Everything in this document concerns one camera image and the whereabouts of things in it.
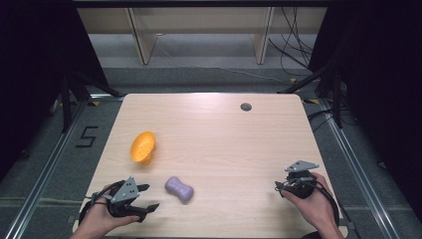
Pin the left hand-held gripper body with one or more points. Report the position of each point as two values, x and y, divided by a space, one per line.
124 194

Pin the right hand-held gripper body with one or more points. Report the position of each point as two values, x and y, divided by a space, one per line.
300 186

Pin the purple soap bar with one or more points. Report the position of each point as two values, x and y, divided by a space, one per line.
179 189

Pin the orange soap dish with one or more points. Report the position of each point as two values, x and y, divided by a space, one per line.
142 147

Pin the person's right hand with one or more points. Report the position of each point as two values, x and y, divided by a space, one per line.
315 207

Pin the person's left hand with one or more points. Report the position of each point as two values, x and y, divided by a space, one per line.
99 219

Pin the black metal stand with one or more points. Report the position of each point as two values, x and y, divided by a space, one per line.
68 99
336 96

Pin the yellow black tape marker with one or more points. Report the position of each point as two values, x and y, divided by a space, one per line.
293 80

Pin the black curtain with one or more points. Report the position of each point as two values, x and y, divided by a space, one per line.
33 66
381 83

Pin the light wooden desk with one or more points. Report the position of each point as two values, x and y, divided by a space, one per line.
199 20

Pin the metal floor rail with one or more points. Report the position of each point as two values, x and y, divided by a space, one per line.
361 172
43 179

